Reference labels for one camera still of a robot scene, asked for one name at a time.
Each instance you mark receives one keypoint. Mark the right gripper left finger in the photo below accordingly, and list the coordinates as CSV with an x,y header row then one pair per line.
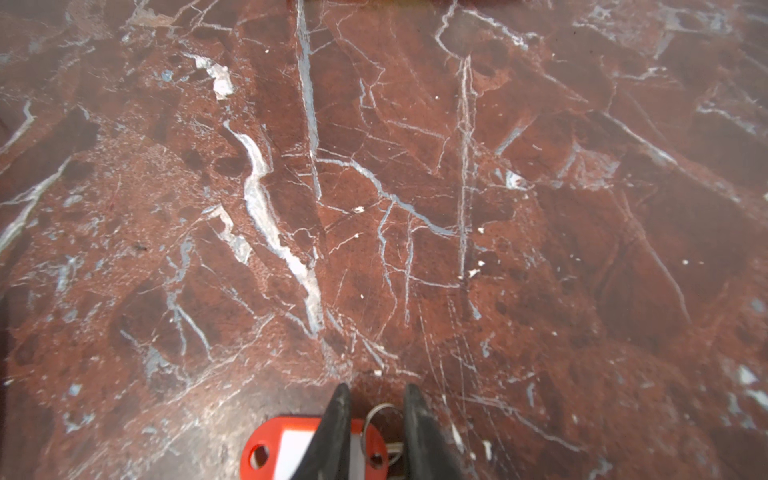
x,y
328,454

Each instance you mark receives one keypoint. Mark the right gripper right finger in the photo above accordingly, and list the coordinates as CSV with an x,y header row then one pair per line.
x,y
427,455

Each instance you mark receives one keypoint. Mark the small red key cap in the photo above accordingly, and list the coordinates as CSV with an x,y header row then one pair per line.
x,y
275,449

